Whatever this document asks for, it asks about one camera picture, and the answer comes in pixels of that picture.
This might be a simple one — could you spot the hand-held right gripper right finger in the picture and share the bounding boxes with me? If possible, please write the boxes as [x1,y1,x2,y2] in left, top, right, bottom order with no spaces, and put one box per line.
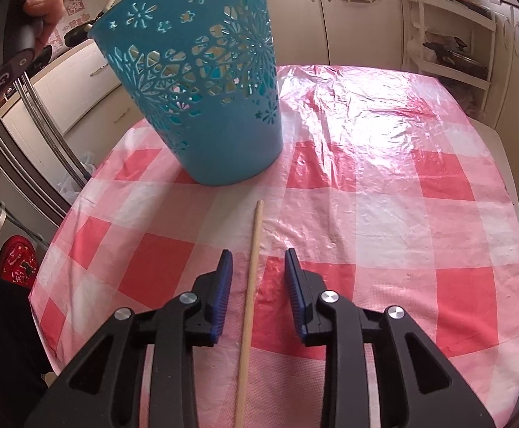
[285,247,495,428]

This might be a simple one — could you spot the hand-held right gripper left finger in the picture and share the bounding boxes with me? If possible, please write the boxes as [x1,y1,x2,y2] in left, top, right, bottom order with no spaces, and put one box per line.
[23,250,234,428]

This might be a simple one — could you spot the blue perforated plastic bucket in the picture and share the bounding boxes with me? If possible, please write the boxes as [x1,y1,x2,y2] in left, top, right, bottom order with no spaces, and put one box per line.
[87,0,285,187]

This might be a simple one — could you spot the person's left hand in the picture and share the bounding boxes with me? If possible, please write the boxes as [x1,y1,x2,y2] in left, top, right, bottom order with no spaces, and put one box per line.
[14,0,72,51]

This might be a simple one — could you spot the black frying pan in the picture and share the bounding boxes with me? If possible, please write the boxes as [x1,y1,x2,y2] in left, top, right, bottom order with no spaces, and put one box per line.
[62,21,105,48]

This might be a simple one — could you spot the red checked plastic tablecloth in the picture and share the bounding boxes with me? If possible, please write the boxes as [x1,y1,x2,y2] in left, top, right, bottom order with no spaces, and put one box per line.
[28,64,519,428]

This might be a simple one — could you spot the white plastic bag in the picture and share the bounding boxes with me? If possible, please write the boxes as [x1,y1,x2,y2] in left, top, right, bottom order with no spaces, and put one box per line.
[58,151,96,198]

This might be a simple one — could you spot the red patterned basin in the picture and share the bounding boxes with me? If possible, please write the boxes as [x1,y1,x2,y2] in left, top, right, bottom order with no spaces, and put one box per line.
[0,235,38,289]

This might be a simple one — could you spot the person's dark trousers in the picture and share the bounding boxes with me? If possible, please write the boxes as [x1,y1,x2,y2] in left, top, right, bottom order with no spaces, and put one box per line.
[0,269,56,428]

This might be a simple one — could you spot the white low stool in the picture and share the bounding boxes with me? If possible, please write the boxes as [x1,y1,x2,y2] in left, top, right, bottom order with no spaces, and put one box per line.
[468,118,519,229]

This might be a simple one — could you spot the white kitchen base cabinets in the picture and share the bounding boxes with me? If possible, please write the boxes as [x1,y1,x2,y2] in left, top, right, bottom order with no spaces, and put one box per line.
[1,0,519,279]

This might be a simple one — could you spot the white rolling trolley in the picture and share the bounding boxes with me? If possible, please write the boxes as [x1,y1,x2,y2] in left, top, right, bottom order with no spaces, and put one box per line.
[401,0,497,95]

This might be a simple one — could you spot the red paper wall stickers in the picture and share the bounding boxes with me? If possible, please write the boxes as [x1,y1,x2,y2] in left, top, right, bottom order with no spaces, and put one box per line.
[48,0,92,61]

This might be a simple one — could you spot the sliding door frame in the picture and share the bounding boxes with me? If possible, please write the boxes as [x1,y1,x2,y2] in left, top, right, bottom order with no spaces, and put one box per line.
[0,97,78,251]

